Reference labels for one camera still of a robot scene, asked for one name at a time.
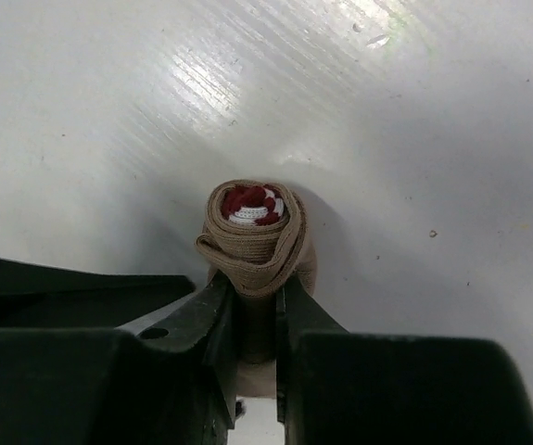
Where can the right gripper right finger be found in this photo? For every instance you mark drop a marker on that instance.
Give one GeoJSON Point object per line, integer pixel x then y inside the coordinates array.
{"type": "Point", "coordinates": [334, 387]}

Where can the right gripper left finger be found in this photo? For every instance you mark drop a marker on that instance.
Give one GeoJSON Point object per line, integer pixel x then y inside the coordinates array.
{"type": "Point", "coordinates": [91, 358]}

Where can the tan sock with maroon stripes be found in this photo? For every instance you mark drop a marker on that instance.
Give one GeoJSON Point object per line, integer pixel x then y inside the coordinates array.
{"type": "Point", "coordinates": [258, 235]}

